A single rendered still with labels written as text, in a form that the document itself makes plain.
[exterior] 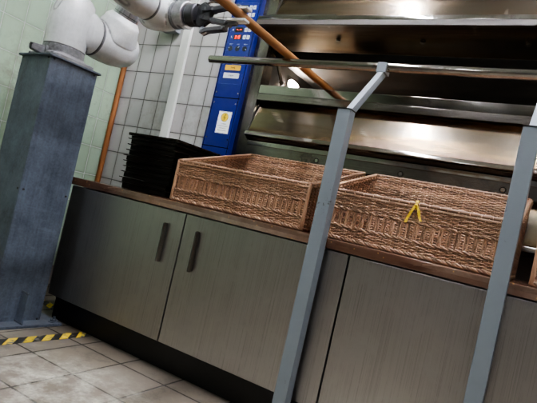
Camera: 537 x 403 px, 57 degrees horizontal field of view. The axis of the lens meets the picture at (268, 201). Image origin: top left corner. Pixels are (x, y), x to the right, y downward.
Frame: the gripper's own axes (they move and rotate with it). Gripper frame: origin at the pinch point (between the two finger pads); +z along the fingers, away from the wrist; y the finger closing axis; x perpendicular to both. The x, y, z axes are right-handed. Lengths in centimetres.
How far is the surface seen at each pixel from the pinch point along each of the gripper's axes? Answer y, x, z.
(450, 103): 3, -67, 53
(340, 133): 31, -7, 39
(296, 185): 48, -17, 24
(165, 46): -14, -65, -96
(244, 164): 40, -59, -26
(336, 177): 44, -7, 41
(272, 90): 4, -66, -24
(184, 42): -16, -64, -81
